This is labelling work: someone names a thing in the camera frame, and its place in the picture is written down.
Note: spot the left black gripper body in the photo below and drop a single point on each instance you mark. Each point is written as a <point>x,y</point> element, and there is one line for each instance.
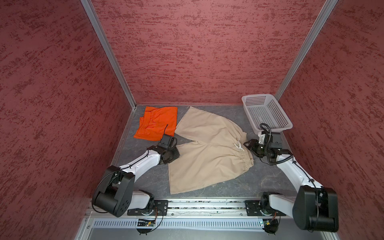
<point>173,154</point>

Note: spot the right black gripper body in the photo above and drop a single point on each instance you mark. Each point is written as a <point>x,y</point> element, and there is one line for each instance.
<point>257,148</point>

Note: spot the beige shorts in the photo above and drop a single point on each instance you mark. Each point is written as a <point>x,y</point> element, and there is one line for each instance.
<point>215,152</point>

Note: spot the orange shorts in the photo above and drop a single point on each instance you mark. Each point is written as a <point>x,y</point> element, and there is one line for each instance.
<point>156,122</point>

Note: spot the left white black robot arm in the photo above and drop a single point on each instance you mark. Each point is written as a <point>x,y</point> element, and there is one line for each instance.
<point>115,192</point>

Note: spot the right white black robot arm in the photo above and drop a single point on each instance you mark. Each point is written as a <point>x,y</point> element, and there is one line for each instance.
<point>314,208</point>

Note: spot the white plastic laundry basket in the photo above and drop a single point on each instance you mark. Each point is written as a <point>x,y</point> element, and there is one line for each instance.
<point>265,109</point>

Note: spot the left small circuit board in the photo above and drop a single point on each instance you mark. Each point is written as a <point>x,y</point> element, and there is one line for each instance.
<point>146,223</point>

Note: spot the small circuit board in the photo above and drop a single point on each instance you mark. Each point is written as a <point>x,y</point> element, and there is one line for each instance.
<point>146,223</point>
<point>269,223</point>

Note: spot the right small circuit board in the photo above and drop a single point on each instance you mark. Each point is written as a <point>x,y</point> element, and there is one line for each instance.
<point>269,223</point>

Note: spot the aluminium front rail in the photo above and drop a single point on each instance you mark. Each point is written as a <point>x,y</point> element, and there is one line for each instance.
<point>221,208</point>

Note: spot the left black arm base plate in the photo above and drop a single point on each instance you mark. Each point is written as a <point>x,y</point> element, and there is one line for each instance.
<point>159,207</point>

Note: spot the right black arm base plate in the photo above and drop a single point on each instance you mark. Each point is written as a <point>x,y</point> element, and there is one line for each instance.
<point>253,209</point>

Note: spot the white slotted cable duct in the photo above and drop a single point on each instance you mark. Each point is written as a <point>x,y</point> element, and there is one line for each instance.
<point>199,224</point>

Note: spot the right aluminium corner post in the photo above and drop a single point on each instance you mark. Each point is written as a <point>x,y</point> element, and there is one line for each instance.
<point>317,26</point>

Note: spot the aluminium corner post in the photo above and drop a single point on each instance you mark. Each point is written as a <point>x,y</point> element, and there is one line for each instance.
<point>317,26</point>
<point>92,15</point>

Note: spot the left aluminium corner post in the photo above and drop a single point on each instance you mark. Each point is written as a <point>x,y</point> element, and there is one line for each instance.
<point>92,15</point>

